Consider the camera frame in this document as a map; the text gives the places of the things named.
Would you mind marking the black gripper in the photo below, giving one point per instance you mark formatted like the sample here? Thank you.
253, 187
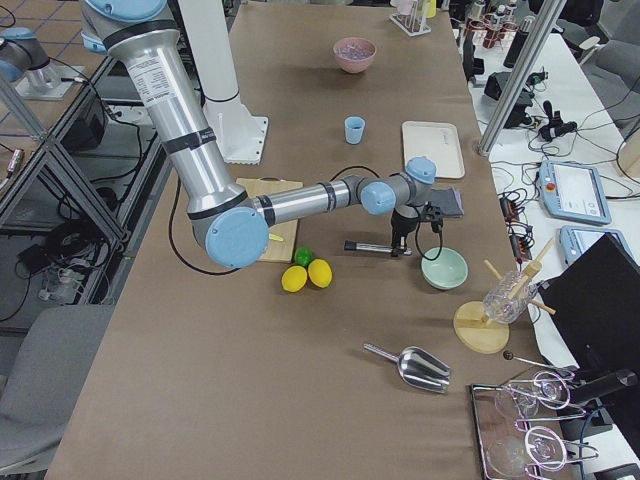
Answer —
401, 223

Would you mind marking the steel muddler black tip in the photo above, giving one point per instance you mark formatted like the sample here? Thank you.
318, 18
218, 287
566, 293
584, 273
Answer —
370, 248

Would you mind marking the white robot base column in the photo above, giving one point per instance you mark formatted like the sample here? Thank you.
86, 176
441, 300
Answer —
240, 135

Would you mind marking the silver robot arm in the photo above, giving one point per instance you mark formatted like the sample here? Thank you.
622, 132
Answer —
232, 227

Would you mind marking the light blue plastic cup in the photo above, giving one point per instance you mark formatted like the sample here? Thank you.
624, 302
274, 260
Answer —
354, 127

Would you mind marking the wooden cup tree stand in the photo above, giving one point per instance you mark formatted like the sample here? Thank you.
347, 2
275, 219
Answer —
476, 330

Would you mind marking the steel ice scoop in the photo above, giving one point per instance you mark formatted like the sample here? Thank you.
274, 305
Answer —
417, 368

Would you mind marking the pink bowl of ice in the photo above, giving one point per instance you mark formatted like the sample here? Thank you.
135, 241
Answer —
354, 55

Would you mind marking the grey folded cloth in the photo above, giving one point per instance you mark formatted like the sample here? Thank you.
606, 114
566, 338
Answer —
448, 201

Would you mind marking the mint green bowl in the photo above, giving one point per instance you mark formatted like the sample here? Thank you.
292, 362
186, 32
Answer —
448, 271

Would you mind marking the yellow lemon near lime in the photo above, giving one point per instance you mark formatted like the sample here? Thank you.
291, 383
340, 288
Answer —
320, 273

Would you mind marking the green lime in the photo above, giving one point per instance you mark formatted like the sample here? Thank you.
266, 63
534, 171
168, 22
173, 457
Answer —
303, 256

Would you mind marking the cream rabbit tray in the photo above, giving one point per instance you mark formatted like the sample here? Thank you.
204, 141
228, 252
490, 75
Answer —
437, 141

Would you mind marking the yellow lemon outer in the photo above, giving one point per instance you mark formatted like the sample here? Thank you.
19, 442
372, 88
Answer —
294, 278

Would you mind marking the wooden cutting board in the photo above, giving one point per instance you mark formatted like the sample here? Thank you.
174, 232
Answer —
275, 251

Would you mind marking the clear glass on stand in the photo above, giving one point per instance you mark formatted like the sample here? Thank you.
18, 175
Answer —
505, 303

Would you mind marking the blue teach pendant near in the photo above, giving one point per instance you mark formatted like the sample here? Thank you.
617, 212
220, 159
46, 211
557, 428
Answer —
575, 240

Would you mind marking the blue teach pendant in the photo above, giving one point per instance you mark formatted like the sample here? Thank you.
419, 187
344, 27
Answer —
575, 240
573, 192

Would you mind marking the blue teach pendant far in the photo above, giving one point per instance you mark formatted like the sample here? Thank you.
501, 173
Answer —
573, 192

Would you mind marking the black monitor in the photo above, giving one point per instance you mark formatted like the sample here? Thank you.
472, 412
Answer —
597, 307

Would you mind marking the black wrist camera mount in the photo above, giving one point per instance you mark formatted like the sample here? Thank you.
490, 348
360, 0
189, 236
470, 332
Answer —
433, 215

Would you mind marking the white wire cup rack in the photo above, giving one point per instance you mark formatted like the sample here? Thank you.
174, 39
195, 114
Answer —
411, 16

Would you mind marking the wire glass rack tray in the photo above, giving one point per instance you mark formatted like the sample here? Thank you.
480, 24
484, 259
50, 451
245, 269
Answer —
517, 428

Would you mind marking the aluminium frame post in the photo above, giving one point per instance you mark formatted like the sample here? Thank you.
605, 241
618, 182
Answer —
545, 20

